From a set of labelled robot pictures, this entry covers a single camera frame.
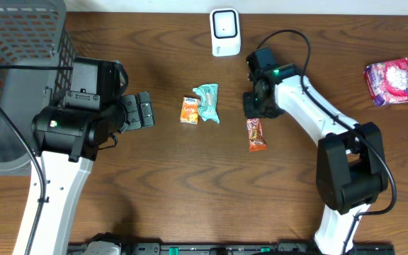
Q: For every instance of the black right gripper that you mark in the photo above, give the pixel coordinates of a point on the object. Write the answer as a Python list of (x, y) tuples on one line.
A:
[(248, 107)]

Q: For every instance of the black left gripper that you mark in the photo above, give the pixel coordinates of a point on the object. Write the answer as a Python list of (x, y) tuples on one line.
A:
[(133, 112)]

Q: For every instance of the red snack bar wrapper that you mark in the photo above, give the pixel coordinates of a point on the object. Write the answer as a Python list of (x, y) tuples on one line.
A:
[(256, 138)]

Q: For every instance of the orange Kleenex tissue pack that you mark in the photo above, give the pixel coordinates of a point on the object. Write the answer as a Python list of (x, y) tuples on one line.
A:
[(189, 111)]

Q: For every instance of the red purple pad packet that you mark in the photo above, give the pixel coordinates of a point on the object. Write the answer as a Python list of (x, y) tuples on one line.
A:
[(388, 81)]

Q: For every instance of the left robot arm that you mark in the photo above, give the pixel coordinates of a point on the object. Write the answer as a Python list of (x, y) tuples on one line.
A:
[(68, 133)]

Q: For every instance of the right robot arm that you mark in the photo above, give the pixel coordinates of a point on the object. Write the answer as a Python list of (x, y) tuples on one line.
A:
[(350, 175)]

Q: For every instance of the white barcode scanner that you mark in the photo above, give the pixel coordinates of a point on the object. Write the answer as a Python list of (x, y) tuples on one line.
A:
[(225, 32)]

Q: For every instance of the grey plastic mesh basket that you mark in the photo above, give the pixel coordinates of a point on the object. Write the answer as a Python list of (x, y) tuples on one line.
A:
[(36, 54)]

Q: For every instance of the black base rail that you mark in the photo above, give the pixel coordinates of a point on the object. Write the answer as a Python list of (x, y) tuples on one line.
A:
[(235, 249)]

